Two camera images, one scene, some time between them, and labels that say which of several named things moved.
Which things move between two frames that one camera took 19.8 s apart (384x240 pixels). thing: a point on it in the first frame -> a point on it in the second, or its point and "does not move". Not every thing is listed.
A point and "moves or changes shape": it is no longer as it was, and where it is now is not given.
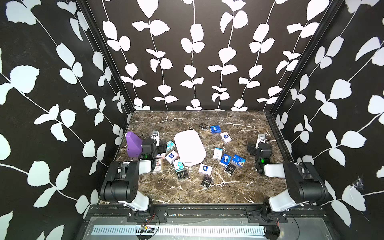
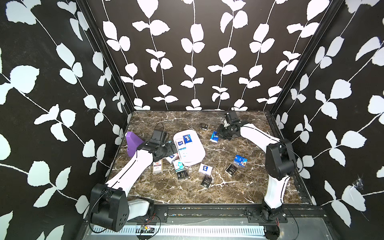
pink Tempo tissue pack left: [172, 156] does not move
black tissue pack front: [206, 181] does not move
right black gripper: [252, 151] -> [220, 133]
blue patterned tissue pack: [238, 160] does not move
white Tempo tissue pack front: [205, 169] does not move
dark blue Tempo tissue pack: [215, 129] moves or changes shape
